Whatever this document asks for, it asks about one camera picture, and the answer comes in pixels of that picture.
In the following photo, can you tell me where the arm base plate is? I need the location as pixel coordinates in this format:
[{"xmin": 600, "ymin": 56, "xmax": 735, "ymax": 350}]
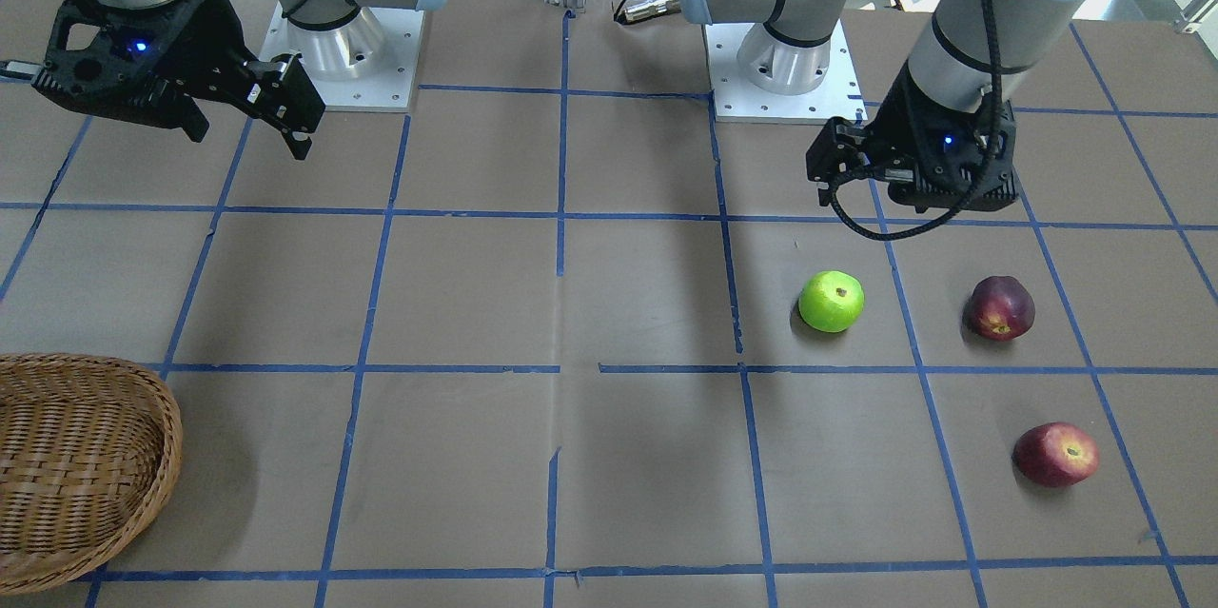
[
  {"xmin": 259, "ymin": 7, "xmax": 429, "ymax": 113},
  {"xmin": 703, "ymin": 23, "xmax": 867, "ymax": 124}
]

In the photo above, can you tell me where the green apple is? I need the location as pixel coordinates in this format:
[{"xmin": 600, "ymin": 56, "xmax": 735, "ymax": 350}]
[{"xmin": 797, "ymin": 270, "xmax": 866, "ymax": 331}]

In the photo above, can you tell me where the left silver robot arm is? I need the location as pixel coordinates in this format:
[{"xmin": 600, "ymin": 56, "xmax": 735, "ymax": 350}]
[{"xmin": 678, "ymin": 0, "xmax": 1085, "ymax": 212}]

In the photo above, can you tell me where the dark red apple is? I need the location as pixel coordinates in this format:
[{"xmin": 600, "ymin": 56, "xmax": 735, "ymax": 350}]
[{"xmin": 962, "ymin": 275, "xmax": 1037, "ymax": 341}]

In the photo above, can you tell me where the silver metal cylinder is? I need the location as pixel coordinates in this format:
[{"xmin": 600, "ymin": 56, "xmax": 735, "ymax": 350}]
[{"xmin": 614, "ymin": 0, "xmax": 681, "ymax": 26}]

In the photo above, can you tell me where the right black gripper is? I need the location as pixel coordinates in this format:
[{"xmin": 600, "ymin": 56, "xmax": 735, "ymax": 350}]
[{"xmin": 30, "ymin": 0, "xmax": 325, "ymax": 161}]

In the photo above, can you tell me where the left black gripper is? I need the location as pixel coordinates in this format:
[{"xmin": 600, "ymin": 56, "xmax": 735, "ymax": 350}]
[{"xmin": 806, "ymin": 76, "xmax": 1021, "ymax": 212}]

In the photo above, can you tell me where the wicker basket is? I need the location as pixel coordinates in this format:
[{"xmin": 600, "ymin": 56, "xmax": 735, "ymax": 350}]
[{"xmin": 1, "ymin": 353, "xmax": 186, "ymax": 597}]

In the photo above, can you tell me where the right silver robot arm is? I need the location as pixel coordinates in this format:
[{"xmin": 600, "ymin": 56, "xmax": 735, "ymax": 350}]
[{"xmin": 2, "ymin": 0, "xmax": 447, "ymax": 160}]

